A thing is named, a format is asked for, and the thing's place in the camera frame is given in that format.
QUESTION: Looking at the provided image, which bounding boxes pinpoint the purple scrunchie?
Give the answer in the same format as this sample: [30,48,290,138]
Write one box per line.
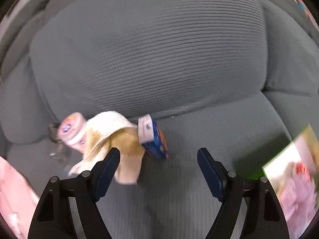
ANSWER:
[279,174,317,238]

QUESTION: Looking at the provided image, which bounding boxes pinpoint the cream yellow towel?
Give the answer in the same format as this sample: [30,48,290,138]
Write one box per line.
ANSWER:
[68,111,146,185]

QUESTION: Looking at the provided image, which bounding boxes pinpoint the colourful plush toys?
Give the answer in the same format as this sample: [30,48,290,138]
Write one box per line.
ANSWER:
[279,0,319,28]

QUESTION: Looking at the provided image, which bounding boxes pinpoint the blue orange tissue pack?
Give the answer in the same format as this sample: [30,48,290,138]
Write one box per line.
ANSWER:
[138,114,168,159]

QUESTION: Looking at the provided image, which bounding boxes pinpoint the green cardboard box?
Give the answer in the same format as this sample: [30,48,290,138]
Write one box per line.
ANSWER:
[245,125,318,233]

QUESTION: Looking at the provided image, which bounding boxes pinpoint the grey fabric sofa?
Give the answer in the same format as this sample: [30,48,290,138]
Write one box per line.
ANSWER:
[1,0,318,238]

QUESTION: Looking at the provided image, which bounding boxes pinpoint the red white pompom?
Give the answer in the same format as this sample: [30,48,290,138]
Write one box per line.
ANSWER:
[294,162,311,181]

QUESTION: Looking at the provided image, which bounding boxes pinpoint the pink floral clothing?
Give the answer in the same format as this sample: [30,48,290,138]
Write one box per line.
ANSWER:
[1,158,39,238]

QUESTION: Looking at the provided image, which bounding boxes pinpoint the pink lidded canister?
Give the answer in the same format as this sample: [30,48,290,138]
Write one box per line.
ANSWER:
[58,112,87,154]

